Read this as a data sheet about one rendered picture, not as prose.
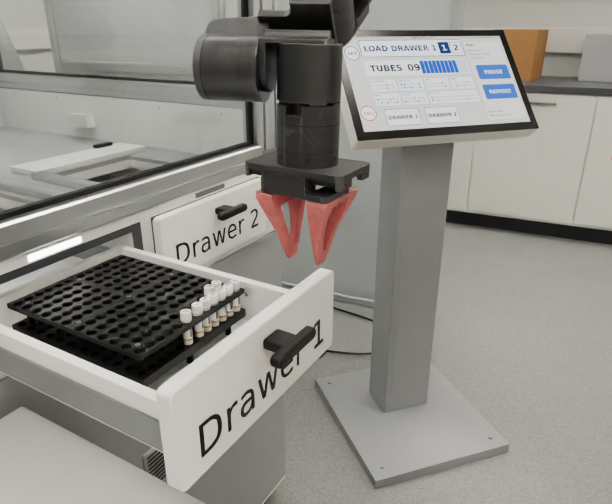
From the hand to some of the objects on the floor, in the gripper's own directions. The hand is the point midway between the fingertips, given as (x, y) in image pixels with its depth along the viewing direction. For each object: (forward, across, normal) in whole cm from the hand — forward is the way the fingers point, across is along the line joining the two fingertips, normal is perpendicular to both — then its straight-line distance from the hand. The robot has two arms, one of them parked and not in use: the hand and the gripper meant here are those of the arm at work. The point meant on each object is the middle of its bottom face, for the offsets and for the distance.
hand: (306, 251), depth 54 cm
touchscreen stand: (+99, -19, +100) cm, 142 cm away
